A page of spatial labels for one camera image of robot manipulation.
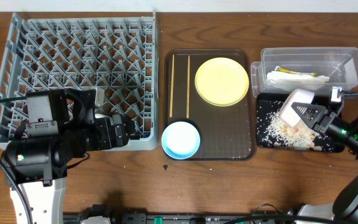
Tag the black equipment rail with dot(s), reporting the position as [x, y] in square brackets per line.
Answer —
[142, 216]

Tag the grey plastic dish rack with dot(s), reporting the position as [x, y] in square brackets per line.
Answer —
[116, 54]

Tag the dark brown serving tray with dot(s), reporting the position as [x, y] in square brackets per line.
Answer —
[227, 133]

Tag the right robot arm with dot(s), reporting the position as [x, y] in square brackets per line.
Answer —
[345, 206]

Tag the clear plastic waste bin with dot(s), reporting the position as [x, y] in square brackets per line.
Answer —
[340, 64]

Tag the yellow green snack wrapper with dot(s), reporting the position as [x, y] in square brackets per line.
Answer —
[280, 69]

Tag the spilled rice food scraps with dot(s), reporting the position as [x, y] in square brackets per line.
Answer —
[291, 137]

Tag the yellow round plate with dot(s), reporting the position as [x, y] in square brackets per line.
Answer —
[222, 81]

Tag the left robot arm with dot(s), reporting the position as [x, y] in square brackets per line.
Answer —
[62, 126]

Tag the black waste tray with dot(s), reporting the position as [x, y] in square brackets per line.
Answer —
[266, 102]

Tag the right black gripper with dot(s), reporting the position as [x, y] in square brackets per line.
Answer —
[321, 118]

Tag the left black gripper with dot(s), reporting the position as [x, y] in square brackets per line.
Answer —
[117, 131]

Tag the light blue bowl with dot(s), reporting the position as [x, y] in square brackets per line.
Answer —
[180, 140]

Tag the white napkin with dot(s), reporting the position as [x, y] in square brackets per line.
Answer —
[291, 81]

